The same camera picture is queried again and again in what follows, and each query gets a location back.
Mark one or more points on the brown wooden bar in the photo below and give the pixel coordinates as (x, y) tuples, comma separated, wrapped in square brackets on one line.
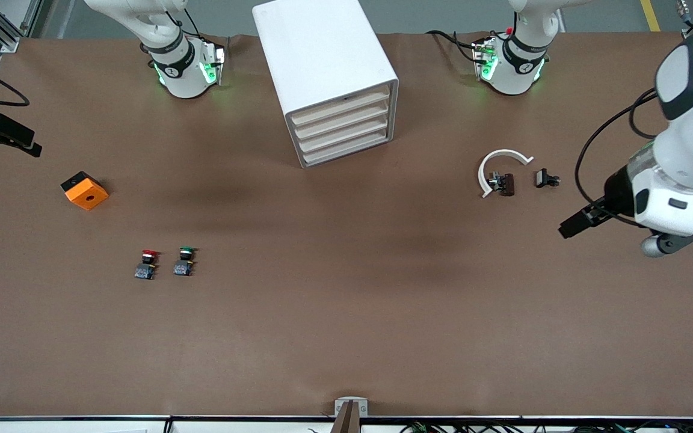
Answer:
[(346, 421)]

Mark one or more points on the orange box with hole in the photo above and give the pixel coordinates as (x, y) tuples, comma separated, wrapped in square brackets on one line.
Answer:
[(88, 195)]

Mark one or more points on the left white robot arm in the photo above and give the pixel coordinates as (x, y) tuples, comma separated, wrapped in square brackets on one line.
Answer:
[(683, 150)]

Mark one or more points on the grey table edge bracket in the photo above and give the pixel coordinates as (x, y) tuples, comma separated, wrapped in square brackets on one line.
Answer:
[(351, 402)]

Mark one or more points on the white drawer cabinet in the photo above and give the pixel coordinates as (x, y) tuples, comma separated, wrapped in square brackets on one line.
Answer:
[(322, 48)]

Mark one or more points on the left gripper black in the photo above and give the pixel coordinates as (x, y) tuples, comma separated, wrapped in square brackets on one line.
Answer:
[(616, 192)]

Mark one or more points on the brown cylinder part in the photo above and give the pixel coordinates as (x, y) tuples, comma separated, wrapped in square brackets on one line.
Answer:
[(508, 184)]

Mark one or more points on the green push button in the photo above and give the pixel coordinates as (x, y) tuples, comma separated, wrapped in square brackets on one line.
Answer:
[(183, 267)]

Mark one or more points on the white drawer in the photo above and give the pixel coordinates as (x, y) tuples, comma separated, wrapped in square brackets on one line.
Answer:
[(340, 122), (343, 147), (340, 109), (341, 135)]

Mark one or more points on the chrome valve fitting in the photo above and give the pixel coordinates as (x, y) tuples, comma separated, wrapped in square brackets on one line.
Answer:
[(494, 180)]

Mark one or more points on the brown table cover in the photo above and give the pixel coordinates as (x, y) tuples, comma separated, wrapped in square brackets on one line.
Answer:
[(346, 313)]

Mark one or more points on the red push button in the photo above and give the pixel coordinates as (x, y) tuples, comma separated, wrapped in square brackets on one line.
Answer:
[(145, 272)]

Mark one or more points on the black square push button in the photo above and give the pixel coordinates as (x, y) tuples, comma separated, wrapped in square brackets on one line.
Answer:
[(544, 178)]

